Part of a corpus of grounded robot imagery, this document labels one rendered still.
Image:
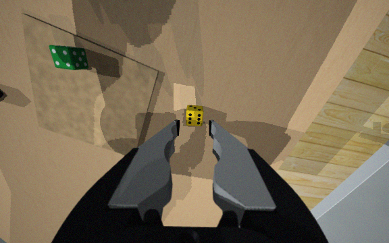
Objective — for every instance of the green die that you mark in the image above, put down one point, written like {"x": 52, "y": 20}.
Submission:
{"x": 70, "y": 58}

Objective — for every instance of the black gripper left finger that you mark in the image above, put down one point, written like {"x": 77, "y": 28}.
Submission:
{"x": 140, "y": 181}

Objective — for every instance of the tan textured mat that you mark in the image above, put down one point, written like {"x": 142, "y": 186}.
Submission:
{"x": 105, "y": 105}

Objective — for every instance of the yellow die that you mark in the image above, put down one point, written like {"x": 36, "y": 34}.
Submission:
{"x": 194, "y": 115}

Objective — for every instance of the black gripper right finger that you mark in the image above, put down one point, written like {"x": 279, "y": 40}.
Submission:
{"x": 264, "y": 202}

